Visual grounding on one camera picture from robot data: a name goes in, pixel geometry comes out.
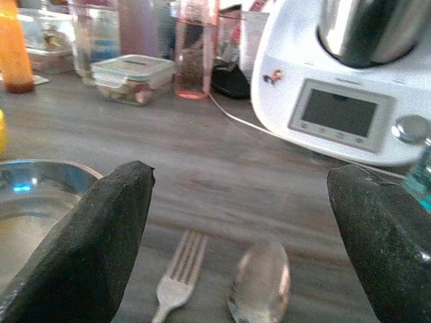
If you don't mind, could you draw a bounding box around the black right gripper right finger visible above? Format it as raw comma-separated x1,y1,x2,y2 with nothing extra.
326,164,431,323

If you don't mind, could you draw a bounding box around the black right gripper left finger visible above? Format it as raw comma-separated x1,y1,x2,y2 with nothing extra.
0,160,156,323

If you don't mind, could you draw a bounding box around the round stainless steel plate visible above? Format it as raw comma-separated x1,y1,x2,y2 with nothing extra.
0,159,104,293

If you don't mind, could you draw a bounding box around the teal ceramic mug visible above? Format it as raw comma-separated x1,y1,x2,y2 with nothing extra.
403,137,431,213

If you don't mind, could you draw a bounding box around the silver metal fork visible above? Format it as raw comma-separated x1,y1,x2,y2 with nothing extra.
151,229,208,323

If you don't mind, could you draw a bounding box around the silver metal spoon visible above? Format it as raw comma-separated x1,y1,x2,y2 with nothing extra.
227,240,291,323

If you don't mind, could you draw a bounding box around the yellow plastic bowl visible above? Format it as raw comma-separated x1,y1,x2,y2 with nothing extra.
0,109,8,159

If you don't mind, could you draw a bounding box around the clear lidded food container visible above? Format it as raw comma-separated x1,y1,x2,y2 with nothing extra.
90,54,176,107

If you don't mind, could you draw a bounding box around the clear glass bottle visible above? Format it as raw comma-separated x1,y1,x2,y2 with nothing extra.
69,0,121,87

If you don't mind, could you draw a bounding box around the tall orange bottle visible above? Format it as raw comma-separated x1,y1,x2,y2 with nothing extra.
0,0,36,94

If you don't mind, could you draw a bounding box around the large clear plastic box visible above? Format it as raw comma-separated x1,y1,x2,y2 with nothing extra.
18,8,75,75

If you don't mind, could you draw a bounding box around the black rounded object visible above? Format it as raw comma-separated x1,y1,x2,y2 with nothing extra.
211,59,252,100

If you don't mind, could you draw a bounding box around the white kitchen cooking machine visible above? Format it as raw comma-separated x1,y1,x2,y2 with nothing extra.
251,0,431,168

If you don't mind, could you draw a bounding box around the purple bottle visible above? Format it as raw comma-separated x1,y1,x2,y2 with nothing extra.
118,0,161,59

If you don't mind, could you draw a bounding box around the thin white power cable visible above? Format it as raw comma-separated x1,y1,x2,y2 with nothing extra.
207,94,408,179

